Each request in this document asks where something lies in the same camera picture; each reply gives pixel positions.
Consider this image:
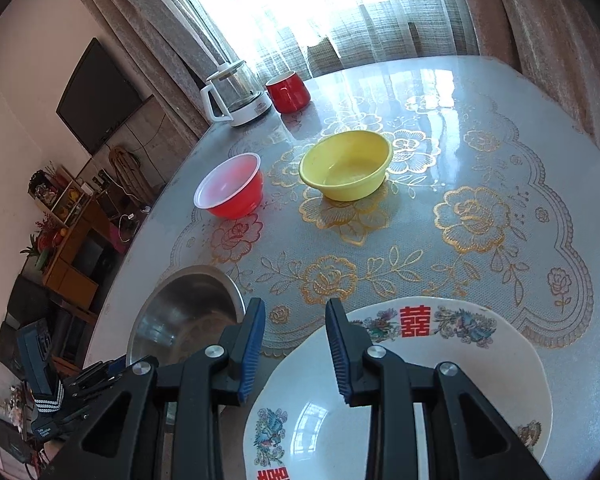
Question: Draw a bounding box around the wooden cabinet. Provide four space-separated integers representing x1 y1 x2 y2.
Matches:
27 162 131 311

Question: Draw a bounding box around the navy striped cloth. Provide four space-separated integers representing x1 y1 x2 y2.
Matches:
31 379 66 413

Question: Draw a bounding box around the yellow plastic bowl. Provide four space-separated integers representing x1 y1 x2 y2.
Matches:
299 130 393 202

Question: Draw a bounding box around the red mug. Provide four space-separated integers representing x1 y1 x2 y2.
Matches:
265 71 311 114

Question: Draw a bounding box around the stainless steel bowl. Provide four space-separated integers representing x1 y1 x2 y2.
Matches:
126 266 246 366

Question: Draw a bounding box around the black wall television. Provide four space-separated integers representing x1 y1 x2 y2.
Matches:
56 37 143 156

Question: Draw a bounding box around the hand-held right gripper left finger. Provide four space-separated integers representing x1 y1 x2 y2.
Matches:
40 297 267 480

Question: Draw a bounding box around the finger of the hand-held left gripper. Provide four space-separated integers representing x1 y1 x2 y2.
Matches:
72 359 131 386
62 380 126 413

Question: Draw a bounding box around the grey chair back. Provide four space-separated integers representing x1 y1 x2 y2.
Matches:
307 37 343 78

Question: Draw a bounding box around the blue patterned box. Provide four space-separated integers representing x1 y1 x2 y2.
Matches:
17 319 57 397

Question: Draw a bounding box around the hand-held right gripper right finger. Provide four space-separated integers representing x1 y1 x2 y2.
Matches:
325 297 551 480

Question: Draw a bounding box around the white glass kettle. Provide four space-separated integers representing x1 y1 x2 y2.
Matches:
200 60 273 128

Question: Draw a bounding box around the beige patterned curtain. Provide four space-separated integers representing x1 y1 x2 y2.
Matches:
450 0 600 186
55 0 261 141

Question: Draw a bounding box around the white sheer curtain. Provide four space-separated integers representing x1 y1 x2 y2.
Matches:
170 0 481 81

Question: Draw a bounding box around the white floral deep plate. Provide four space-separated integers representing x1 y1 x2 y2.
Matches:
242 296 553 480

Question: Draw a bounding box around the red plastic bowl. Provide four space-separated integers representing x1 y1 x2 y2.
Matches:
194 152 265 220

